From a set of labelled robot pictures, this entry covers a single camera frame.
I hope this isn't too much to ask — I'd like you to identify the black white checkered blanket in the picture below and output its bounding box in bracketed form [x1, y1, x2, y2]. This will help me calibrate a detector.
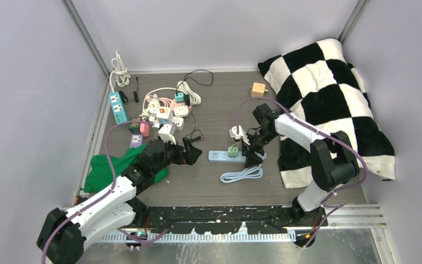
[258, 38, 396, 180]

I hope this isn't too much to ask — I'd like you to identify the orange cube adapter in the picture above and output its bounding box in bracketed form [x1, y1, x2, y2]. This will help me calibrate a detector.
[251, 82, 268, 97]

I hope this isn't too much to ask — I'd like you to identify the purple socket adapter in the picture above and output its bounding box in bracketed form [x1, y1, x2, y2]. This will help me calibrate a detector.
[130, 134, 145, 148]

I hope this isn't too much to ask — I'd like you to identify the green patterned adapter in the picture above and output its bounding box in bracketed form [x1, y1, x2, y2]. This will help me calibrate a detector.
[128, 117, 142, 134]

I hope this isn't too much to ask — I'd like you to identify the teal small plug adapter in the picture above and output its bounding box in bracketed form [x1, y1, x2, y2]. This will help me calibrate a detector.
[174, 92, 185, 103]

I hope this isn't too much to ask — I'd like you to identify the green cloth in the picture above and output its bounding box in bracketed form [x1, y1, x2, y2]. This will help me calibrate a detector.
[84, 144, 169, 194]

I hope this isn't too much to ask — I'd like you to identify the light blue power strip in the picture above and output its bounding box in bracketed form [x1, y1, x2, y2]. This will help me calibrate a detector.
[208, 151, 246, 163]

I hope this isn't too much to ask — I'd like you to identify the white multi-port charger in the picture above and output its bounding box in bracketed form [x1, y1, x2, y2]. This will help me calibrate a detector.
[171, 116, 184, 130]

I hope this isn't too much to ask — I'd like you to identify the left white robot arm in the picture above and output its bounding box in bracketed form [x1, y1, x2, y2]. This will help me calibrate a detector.
[36, 137, 203, 263]

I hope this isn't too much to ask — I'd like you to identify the pink plug adapter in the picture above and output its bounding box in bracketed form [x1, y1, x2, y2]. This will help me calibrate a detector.
[140, 123, 150, 138]

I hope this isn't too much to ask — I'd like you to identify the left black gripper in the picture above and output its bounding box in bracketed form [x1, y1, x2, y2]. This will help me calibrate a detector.
[152, 136, 201, 175]

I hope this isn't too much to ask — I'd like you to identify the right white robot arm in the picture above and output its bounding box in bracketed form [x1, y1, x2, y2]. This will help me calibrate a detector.
[242, 103, 360, 226]

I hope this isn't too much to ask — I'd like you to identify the white power strip cable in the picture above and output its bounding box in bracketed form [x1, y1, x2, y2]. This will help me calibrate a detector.
[109, 51, 132, 94]

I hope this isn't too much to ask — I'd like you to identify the green plug adapter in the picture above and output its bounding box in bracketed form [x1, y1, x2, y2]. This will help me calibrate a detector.
[227, 146, 238, 158]

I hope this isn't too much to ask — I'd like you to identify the light blue cable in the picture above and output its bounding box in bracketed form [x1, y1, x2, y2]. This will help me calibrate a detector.
[219, 153, 268, 184]

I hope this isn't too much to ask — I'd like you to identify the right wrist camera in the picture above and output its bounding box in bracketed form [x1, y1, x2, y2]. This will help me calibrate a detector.
[229, 125, 249, 145]

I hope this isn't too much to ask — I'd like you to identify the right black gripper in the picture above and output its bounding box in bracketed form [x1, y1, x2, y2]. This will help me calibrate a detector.
[241, 128, 279, 168]

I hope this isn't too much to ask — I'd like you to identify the black thin cable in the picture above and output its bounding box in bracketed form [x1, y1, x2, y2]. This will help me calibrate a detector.
[180, 69, 215, 145]

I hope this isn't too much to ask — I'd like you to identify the teal power strip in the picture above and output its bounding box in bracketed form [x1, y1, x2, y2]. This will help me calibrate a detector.
[108, 92, 127, 124]

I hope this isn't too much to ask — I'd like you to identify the white cube socket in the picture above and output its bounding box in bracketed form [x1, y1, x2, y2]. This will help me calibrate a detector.
[156, 107, 174, 122]

